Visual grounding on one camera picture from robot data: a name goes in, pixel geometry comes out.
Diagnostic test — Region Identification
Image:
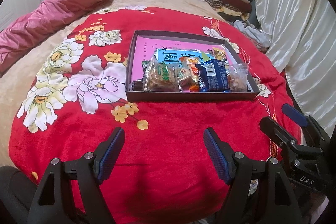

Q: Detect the orange bread snack packet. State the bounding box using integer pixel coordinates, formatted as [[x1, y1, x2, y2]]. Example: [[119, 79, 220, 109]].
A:
[[179, 56, 201, 92]]

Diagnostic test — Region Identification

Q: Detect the light crumpled cloth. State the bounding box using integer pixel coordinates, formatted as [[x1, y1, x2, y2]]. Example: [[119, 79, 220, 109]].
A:
[[231, 20, 272, 52]]

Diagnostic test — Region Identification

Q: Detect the white satin curtain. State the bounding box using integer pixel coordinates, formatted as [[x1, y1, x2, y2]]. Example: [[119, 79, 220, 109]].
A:
[[256, 0, 335, 135]]

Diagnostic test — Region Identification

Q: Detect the clear peanut brittle packet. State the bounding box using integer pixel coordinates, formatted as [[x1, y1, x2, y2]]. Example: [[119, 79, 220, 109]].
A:
[[143, 56, 181, 93]]

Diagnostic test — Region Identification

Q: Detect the blue cookie packet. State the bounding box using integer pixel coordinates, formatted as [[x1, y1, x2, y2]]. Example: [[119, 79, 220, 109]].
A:
[[195, 59, 229, 92]]

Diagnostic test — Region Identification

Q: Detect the dark shallow cardboard box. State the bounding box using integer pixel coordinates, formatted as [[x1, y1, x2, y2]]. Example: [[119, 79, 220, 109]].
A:
[[126, 30, 259, 102]]

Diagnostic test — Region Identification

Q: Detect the red floral blanket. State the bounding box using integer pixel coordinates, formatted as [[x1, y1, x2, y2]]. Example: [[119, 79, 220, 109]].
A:
[[9, 7, 301, 223]]

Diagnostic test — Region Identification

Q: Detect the small round pastry packet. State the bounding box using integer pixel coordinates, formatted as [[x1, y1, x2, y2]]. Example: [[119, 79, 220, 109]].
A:
[[178, 67, 194, 86]]

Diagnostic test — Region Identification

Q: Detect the beige bed sheet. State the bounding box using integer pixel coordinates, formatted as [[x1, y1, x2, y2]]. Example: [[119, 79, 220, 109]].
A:
[[1, 0, 224, 166]]

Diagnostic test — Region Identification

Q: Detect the gold yellow snack packet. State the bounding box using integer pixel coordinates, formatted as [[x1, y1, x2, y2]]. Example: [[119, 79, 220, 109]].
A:
[[213, 48, 229, 67]]

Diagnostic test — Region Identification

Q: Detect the clear candy packet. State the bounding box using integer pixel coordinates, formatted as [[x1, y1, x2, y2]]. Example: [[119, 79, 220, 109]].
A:
[[227, 63, 249, 92]]

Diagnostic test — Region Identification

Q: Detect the green pastry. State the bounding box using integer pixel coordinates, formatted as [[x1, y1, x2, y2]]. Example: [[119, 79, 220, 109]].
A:
[[201, 51, 214, 62]]

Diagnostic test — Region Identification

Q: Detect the pink blue book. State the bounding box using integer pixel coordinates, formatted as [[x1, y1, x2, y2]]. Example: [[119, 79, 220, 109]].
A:
[[126, 31, 238, 92]]

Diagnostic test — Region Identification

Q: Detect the black green snack packet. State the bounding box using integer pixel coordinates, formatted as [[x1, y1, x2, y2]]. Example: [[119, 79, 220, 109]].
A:
[[131, 60, 153, 92]]

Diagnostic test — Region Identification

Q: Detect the pink quilt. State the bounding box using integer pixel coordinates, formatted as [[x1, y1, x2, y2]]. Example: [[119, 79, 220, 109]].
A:
[[1, 0, 108, 75]]

